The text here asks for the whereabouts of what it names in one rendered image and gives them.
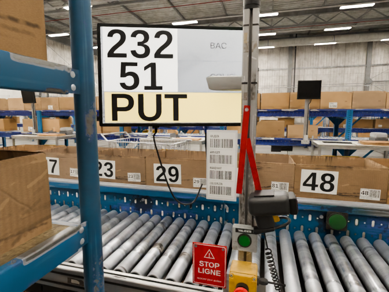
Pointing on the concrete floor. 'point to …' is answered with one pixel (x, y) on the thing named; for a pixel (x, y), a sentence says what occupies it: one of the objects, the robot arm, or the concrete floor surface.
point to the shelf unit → (12, 285)
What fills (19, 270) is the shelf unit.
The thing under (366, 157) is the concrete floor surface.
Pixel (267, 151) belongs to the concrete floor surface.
